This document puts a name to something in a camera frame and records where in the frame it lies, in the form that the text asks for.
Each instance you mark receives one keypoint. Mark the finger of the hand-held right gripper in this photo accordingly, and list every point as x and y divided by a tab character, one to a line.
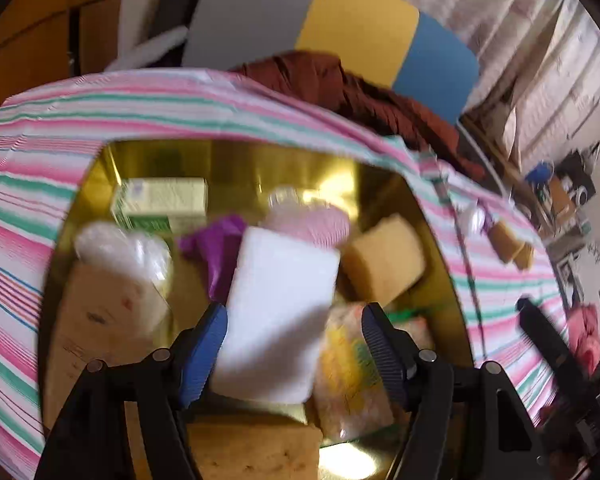
547	335

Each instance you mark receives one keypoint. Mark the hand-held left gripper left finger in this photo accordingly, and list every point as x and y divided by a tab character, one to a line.
205	355

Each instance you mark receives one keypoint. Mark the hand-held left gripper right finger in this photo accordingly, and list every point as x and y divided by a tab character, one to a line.
382	355

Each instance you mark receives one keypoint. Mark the white foam block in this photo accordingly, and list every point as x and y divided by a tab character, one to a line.
280	310

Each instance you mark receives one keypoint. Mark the clear plastic bag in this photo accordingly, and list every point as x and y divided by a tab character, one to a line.
122	255

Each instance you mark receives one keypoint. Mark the gold metal tin tray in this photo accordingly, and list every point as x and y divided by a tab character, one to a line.
305	165

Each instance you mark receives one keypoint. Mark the pink cloth bundle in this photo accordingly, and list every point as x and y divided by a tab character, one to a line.
585	335

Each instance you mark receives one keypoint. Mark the colourful printed snack packet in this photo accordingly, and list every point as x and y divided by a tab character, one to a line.
347	375

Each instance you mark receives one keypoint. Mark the yellow sponge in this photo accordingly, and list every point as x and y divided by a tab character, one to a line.
385	260

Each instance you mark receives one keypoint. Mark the purple cloth pouch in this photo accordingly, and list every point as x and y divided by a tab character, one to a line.
215	250

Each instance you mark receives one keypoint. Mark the large brown sponge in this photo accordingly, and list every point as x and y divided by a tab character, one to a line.
250	452

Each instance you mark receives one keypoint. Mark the tan cardboard box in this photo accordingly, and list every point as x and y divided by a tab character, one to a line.
100	320

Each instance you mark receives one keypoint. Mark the small clear plastic packet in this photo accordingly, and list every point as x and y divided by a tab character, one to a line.
472	218

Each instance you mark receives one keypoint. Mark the pink round scrubber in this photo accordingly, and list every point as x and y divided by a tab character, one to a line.
310	222

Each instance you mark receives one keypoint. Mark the blue container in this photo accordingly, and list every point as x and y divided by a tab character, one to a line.
540	175

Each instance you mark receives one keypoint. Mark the green and white carton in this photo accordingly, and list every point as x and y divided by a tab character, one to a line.
155	200

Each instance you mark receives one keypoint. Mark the pink green striped cloth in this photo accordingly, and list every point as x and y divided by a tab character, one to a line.
45	195

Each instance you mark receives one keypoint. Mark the brown cloth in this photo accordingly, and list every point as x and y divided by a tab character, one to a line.
380	105

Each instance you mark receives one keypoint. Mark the pale patterned curtain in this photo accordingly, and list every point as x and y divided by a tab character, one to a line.
520	35

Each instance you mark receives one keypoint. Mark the wooden cabinet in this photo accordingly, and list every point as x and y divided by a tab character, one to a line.
30	40

